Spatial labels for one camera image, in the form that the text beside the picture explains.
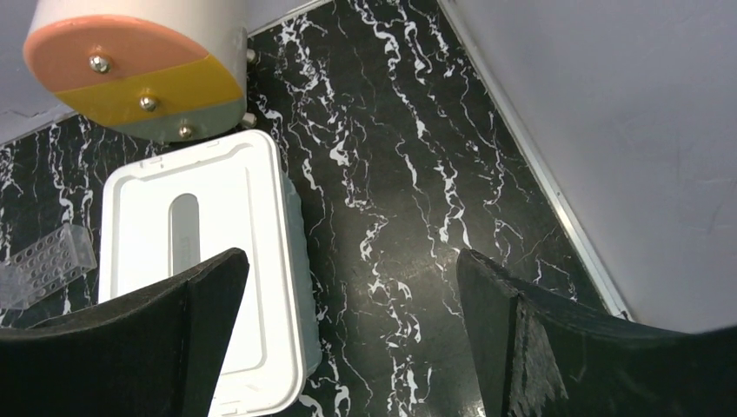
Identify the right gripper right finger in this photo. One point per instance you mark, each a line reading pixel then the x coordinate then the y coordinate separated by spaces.
pixel 540 354

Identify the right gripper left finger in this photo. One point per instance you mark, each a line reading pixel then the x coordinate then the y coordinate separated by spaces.
pixel 157 351

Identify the round pastel drawer cabinet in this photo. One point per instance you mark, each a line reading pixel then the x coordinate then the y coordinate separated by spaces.
pixel 164 71

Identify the clear test tube rack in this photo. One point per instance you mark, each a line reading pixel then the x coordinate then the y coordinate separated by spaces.
pixel 46 266

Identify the white bin lid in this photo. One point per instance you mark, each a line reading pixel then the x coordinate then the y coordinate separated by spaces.
pixel 168 213

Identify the teal plastic bin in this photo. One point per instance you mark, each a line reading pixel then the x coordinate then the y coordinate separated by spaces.
pixel 302 279

